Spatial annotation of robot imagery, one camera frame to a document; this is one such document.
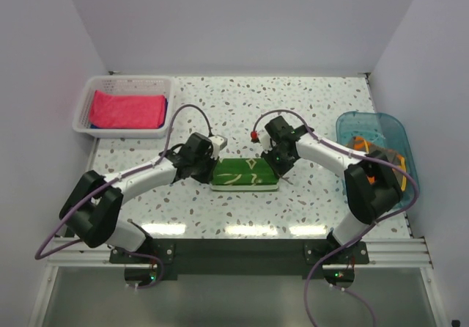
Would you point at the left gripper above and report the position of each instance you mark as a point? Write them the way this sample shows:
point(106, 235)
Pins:
point(207, 177)

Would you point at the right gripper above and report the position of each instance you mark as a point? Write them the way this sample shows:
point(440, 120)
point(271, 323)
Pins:
point(280, 170)

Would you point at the yellow green patterned towel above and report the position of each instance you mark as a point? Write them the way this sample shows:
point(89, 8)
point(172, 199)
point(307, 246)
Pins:
point(243, 175)

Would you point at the orange grey patterned towel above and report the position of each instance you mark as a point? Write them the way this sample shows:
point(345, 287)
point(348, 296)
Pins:
point(359, 143)

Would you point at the pink towel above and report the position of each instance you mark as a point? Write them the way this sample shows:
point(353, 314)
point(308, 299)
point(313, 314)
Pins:
point(128, 109)

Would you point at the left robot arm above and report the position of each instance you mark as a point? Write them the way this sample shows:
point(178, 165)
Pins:
point(92, 210)

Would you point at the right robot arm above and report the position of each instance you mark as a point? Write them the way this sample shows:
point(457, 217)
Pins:
point(371, 186)

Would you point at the blue folded towel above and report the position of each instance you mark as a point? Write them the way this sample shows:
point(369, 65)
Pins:
point(166, 105)

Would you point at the white plastic basket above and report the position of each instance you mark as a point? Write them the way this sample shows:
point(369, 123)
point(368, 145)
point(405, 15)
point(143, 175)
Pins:
point(129, 107)

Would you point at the teal plastic tub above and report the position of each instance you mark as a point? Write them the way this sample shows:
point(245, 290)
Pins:
point(382, 129)

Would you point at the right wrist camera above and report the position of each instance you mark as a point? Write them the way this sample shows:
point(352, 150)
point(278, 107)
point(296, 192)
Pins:
point(260, 137)

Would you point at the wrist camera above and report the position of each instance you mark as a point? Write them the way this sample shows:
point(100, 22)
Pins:
point(219, 143)
point(260, 137)

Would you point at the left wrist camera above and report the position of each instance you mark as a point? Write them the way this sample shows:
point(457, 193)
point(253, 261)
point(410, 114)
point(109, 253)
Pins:
point(219, 143)

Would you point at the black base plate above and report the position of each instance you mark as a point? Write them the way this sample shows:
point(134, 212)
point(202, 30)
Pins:
point(172, 258)

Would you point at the aluminium rail frame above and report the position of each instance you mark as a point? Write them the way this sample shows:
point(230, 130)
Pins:
point(390, 246)

